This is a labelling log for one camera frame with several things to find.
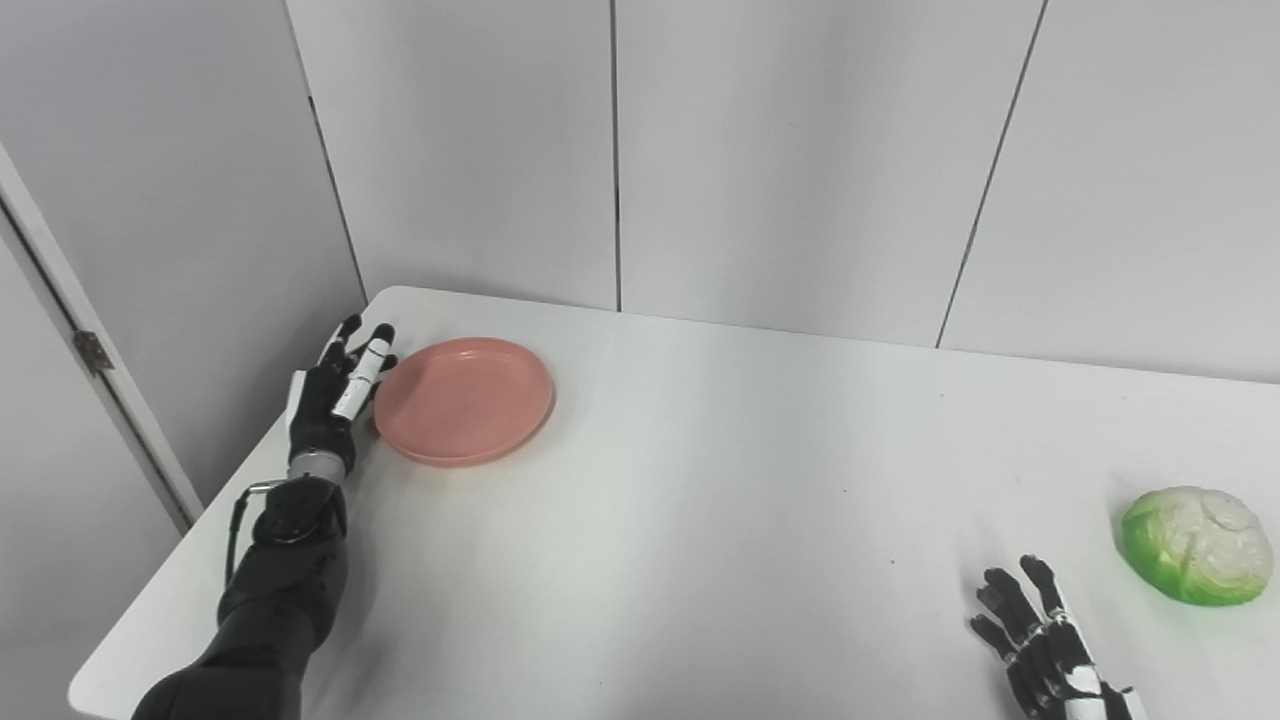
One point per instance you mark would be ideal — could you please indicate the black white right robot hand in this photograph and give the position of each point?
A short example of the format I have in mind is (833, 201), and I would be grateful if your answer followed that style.
(1050, 665)

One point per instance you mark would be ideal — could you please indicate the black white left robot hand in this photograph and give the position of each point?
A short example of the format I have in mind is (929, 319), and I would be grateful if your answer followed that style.
(318, 410)

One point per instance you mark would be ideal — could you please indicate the pink plastic plate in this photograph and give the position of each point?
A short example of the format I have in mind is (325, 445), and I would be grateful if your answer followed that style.
(462, 400)

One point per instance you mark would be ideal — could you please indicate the green white toy cabbage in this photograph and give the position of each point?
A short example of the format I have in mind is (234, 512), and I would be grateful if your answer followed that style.
(1195, 545)

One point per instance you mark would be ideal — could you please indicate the metal door hinge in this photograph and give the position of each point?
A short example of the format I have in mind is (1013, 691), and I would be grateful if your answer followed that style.
(93, 352)

